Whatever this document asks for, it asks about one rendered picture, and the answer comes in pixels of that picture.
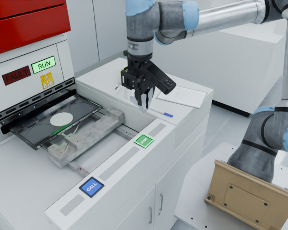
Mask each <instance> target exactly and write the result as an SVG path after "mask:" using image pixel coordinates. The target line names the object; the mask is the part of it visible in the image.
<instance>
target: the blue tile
mask: <svg viewBox="0 0 288 230"><path fill-rule="evenodd" d="M101 186H102V185H100V184H99V183H98V182H97V181H95V180H94V179H91V180H90V181H89V182H87V183H86V184H85V185H84V186H83V187H82V189H83V190H84V191H86V192H87V193H88V194H89V195H92V194H93V193H95V192H96V191H97V190H98V189H99V188H100V187H101Z"/></svg>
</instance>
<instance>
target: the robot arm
mask: <svg viewBox="0 0 288 230"><path fill-rule="evenodd" d="M125 16H126V26H127V46H128V50H124V51H123V55H124V56H127V59H128V66H127V67H125V68H124V70H122V71H121V83H122V86H124V87H126V88H127V89H129V90H132V89H134V90H135V92H134V96H130V101H131V102H132V103H133V104H135V105H136V106H138V107H139V109H140V111H141V112H142V113H145V112H146V111H147V110H148V108H149V106H150V103H151V101H152V98H153V96H154V92H155V87H157V88H158V89H159V90H160V91H161V92H162V93H164V94H165V95H167V94H169V93H170V92H171V91H172V90H173V89H174V88H175V87H176V83H175V82H174V81H173V80H172V79H171V78H170V77H168V76H167V75H166V74H165V73H164V72H163V71H162V70H161V69H159V68H158V67H157V66H156V65H155V64H154V63H153V62H152V61H150V59H151V58H152V57H153V50H154V38H155V40H156V41H157V42H158V43H159V44H160V45H163V46H166V45H170V44H172V43H173V42H174V41H178V40H181V39H185V38H190V37H194V36H198V35H202V34H206V33H210V32H214V31H219V30H223V29H227V28H231V27H235V26H240V25H243V24H247V23H254V24H261V23H265V22H270V21H275V20H280V19H286V20H287V30H286V42H285V54H284V67H283V83H282V96H281V101H280V102H279V103H278V104H277V105H276V106H275V107H271V106H262V107H259V108H257V109H256V110H255V112H254V114H253V115H252V117H251V121H250V123H249V126H248V128H247V130H246V133H245V135H244V137H243V140H242V142H241V145H240V146H239V147H238V148H237V149H236V151H235V152H234V153H233V154H232V155H231V156H230V157H229V159H228V161H227V164H229V165H231V166H233V167H235V168H237V169H239V170H242V171H244V172H246V173H248V174H250V175H253V176H255V177H257V178H260V179H262V180H264V181H267V182H269V183H272V181H273V178H274V162H275V158H276V156H277V153H278V151H279V150H281V151H284V152H288V0H242V1H237V2H234V3H229V4H225V5H220V6H216V7H212V8H208V9H204V10H199V7H198V4H197V3H196V2H195V1H185V0H183V1H166V2H157V1H155V0H126V12H125ZM123 76H124V83H123Z"/></svg>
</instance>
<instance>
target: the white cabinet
mask: <svg viewBox="0 0 288 230"><path fill-rule="evenodd" d="M208 118H209V114H208V115H207V116H206V117H205V118H204V119H203V120H202V121H201V122H200V123H199V125H198V126H197V127H196V128H195V129H194V130H193V131H192V132H191V133H190V134H189V135H188V136H187V137H186V138H185V139H184V140H183V141H182V142H181V143H180V145H179V146H178V147H177V148H176V149H175V150H174V152H173V153H172V154H171V155H170V156H169V157H168V158H167V159H166V160H165V161H164V162H163V163H162V165H161V166H160V167H159V168H158V169H157V170H156V171H155V172H154V173H153V174H152V175H151V176H150V177H149V178H148V179H147V180H146V181H145V183H144V184H143V185H142V186H141V187H140V188H139V189H138V190H137V191H136V192H135V193H134V194H133V195H132V196H131V197H130V198H129V200H128V201H127V202H126V203H125V204H124V205H123V206H122V207H121V208H120V209H119V210H118V211H117V212H116V213H115V214H114V215H113V216H112V217H111V218H110V219H109V220H108V221H107V222H106V223H105V224H104V226H103V227H102V228H101V229H100V230H170V229H171V228H172V226H173V225H174V224H175V222H176V221H177V220H178V219H177V218H176V217H174V212H175V209H176V205H177V202H178V199H179V195H180V192H181V188H182V185H183V182H184V179H185V175H186V174H187V173H188V171H189V170H190V168H191V167H192V166H193V165H194V164H195V163H197V162H198V161H199V160H200V159H201V154H202V150H203V144H204V138H205V134H206V129H207V124H208ZM0 229H1V230H15V228H14V227H13V226H12V225H11V224H10V223H9V222H8V221H7V220H6V218H5V217H4V216H3V215H2V214H1V213H0Z"/></svg>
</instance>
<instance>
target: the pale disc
mask: <svg viewBox="0 0 288 230"><path fill-rule="evenodd" d="M72 119H73V116H72V115H71V114H70V113H65V112H64V113H58V114H56V115H54V116H53V117H52V118H51V119H50V123H51V124H52V125H55V126H63V125H66V124H68V123H70V122H71V121H72Z"/></svg>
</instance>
